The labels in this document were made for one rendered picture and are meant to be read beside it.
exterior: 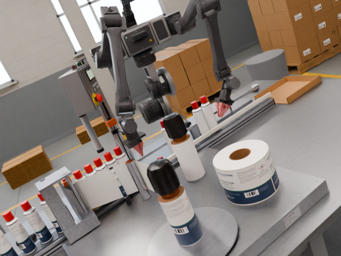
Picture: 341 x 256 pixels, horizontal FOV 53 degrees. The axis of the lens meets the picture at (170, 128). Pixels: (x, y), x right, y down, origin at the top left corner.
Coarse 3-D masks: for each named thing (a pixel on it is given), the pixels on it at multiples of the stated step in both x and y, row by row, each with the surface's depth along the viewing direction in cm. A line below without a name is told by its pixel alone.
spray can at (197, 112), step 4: (192, 104) 177; (196, 104) 177; (196, 108) 177; (200, 108) 178; (192, 112) 179; (196, 112) 177; (200, 112) 178; (196, 116) 178; (200, 116) 178; (196, 120) 180; (200, 120) 179; (204, 120) 179; (200, 124) 179; (204, 124) 180; (200, 128) 180; (204, 128) 180; (208, 128) 181; (200, 132) 182; (204, 132) 181
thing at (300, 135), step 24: (312, 96) 191; (336, 96) 179; (264, 120) 186; (288, 120) 175; (312, 120) 165; (336, 120) 156; (288, 144) 154; (312, 144) 146; (336, 144) 139; (288, 168) 137; (312, 168) 131; (336, 168) 125; (336, 192) 114; (312, 216) 108; (288, 240) 103
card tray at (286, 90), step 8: (280, 80) 224; (288, 80) 226; (296, 80) 220; (304, 80) 215; (312, 80) 201; (320, 80) 205; (272, 88) 221; (280, 88) 220; (288, 88) 215; (296, 88) 209; (304, 88) 199; (256, 96) 215; (272, 96) 213; (280, 96) 208; (288, 96) 203; (296, 96) 196
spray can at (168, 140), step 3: (162, 120) 170; (162, 123) 169; (162, 126) 170; (162, 129) 170; (162, 132) 171; (165, 132) 170; (165, 135) 171; (165, 138) 172; (168, 138) 171; (168, 141) 172; (168, 144) 173; (171, 144) 172; (168, 147) 175; (171, 147) 173; (171, 150) 174
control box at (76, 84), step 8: (88, 64) 161; (72, 72) 147; (80, 72) 147; (64, 80) 148; (72, 80) 148; (80, 80) 148; (88, 80) 154; (64, 88) 149; (72, 88) 149; (80, 88) 149; (88, 88) 150; (72, 96) 150; (80, 96) 150; (88, 96) 150; (104, 96) 166; (72, 104) 152; (80, 104) 152; (88, 104) 151; (96, 104) 153; (80, 112) 153; (88, 112) 153
